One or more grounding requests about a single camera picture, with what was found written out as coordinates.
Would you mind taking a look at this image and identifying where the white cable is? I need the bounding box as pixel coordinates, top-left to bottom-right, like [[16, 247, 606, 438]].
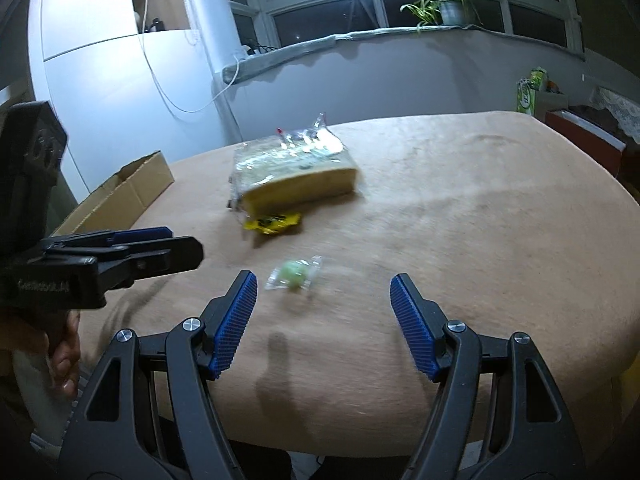
[[139, 0, 237, 114]]

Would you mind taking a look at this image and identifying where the grey windowsill cover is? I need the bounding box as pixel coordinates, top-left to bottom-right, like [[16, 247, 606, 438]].
[[222, 25, 481, 86]]

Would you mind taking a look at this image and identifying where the white cabinet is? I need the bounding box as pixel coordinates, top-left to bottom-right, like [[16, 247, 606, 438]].
[[27, 0, 238, 196]]

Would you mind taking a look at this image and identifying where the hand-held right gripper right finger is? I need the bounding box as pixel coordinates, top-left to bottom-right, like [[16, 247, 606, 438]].
[[389, 273, 588, 480]]

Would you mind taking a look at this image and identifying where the green candy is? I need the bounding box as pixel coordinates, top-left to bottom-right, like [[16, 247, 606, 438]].
[[265, 255, 326, 292]]

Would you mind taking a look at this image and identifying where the sliced cake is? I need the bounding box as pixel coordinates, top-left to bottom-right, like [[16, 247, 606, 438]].
[[227, 112, 361, 214]]

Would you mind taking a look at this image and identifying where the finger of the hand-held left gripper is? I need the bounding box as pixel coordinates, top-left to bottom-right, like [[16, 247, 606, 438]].
[[111, 227, 174, 247], [117, 236, 204, 288]]

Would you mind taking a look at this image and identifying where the white window frame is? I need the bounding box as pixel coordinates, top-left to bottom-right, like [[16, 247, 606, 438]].
[[229, 0, 586, 61]]

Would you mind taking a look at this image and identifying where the green snack bag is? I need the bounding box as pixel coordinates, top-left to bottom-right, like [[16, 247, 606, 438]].
[[516, 66, 549, 117]]

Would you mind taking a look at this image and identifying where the red box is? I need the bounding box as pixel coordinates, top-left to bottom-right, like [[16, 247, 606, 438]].
[[545, 106, 627, 167]]

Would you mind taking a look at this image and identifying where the white lace cloth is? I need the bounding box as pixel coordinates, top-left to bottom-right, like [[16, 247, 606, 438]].
[[590, 86, 640, 143]]

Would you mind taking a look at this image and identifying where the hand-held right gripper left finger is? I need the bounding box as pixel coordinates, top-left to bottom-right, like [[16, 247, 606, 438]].
[[64, 269, 259, 480]]

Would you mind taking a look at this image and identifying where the person's left hand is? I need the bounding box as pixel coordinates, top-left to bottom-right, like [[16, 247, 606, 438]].
[[47, 310, 82, 398]]

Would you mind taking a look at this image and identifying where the small brown cardboard box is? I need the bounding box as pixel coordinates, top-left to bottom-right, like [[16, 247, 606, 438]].
[[537, 89, 569, 111]]

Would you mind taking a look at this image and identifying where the yellow snack wrapper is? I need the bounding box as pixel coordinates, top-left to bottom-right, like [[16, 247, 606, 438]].
[[243, 212, 303, 236]]

